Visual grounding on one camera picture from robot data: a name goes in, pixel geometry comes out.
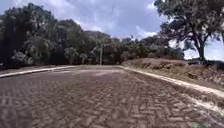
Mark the pale pole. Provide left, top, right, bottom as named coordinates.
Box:
left=99, top=41, right=104, bottom=66

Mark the brown earth bank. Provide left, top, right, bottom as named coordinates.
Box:
left=121, top=57, right=224, bottom=92

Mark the pale kerb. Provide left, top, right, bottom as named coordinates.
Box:
left=0, top=65, right=80, bottom=79
left=118, top=65, right=224, bottom=100

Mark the brown brick road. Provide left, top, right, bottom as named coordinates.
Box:
left=0, top=65, right=224, bottom=128

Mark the large dark tree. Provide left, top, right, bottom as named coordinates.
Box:
left=153, top=0, right=224, bottom=63

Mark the wood of trees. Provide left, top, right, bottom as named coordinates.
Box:
left=0, top=2, right=185, bottom=70

